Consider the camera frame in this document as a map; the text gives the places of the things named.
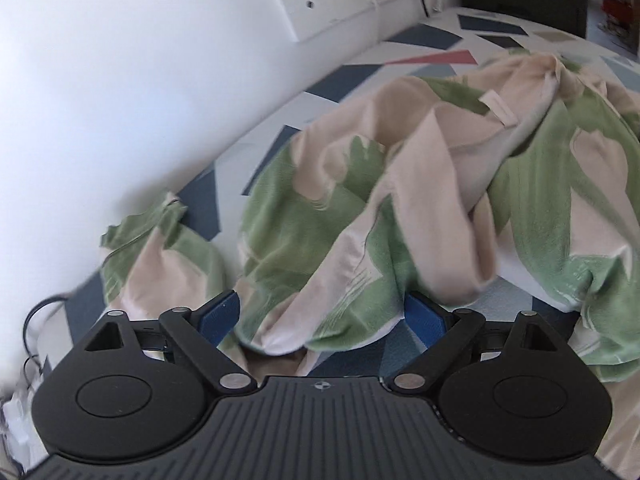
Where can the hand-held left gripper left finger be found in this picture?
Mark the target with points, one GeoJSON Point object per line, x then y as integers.
{"type": "Point", "coordinates": [220, 316]}

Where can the geometric patterned tablecloth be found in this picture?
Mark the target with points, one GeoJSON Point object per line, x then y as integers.
{"type": "Point", "coordinates": [345, 80]}

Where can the white wall socket panel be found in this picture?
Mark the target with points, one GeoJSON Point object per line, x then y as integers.
{"type": "Point", "coordinates": [340, 2]}

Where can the green leaf print pajama shirt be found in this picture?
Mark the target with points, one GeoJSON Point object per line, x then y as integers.
{"type": "Point", "coordinates": [400, 185]}

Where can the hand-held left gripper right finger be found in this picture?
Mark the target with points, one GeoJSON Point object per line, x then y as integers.
{"type": "Point", "coordinates": [425, 320]}

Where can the pile of white paper packets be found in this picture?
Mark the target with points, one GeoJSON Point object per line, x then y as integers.
{"type": "Point", "coordinates": [12, 420]}

